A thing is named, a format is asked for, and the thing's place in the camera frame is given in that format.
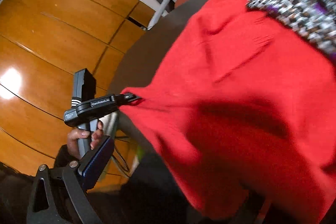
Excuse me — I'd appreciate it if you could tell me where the person's left hand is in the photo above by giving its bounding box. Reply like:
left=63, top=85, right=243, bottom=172
left=67, top=121, right=104, bottom=159

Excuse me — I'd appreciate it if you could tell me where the wooden cabinet wall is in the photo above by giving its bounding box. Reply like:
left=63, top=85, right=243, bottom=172
left=1, top=0, right=154, bottom=175

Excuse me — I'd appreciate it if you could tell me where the red knit sweater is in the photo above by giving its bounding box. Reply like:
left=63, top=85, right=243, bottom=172
left=121, top=0, right=335, bottom=223

